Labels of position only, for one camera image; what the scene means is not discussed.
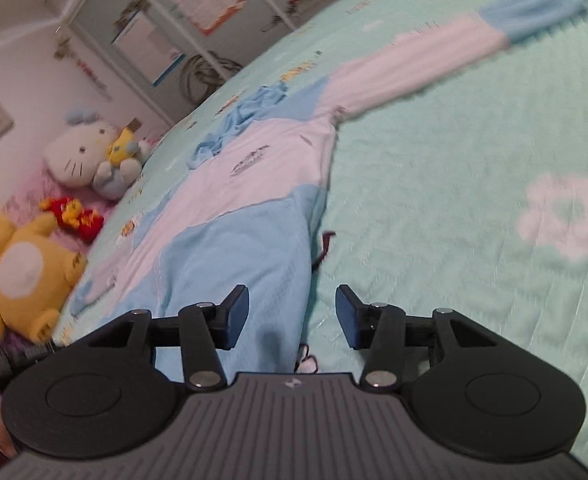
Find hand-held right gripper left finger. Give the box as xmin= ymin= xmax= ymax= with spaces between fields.
xmin=88 ymin=284 xmax=251 ymax=393

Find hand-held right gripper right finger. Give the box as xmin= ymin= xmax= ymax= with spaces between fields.
xmin=335 ymin=284 xmax=497 ymax=393

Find blue and white hoodie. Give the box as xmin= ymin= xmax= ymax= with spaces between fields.
xmin=68 ymin=0 xmax=588 ymax=386

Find yellow plush toy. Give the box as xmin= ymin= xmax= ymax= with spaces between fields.
xmin=0 ymin=209 xmax=88 ymax=343

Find red plush toy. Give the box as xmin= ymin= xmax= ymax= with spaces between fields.
xmin=40 ymin=196 xmax=105 ymax=245

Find green quilted bedspread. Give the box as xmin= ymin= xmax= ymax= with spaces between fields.
xmin=54 ymin=0 xmax=588 ymax=466

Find small yellow plush doll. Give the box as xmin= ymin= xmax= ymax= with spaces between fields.
xmin=106 ymin=127 xmax=139 ymax=166

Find white cat plush toy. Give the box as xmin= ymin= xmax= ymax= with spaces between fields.
xmin=42 ymin=105 xmax=152 ymax=202

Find blue bordered poster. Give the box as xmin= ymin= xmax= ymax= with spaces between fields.
xmin=111 ymin=10 xmax=187 ymax=86

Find white sliding door wardrobe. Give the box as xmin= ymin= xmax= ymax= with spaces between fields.
xmin=44 ymin=0 xmax=369 ymax=126

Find coiled grey hose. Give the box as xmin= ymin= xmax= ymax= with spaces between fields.
xmin=181 ymin=52 xmax=245 ymax=106

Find artificial flower wall decoration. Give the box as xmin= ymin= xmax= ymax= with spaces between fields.
xmin=54 ymin=27 xmax=112 ymax=101

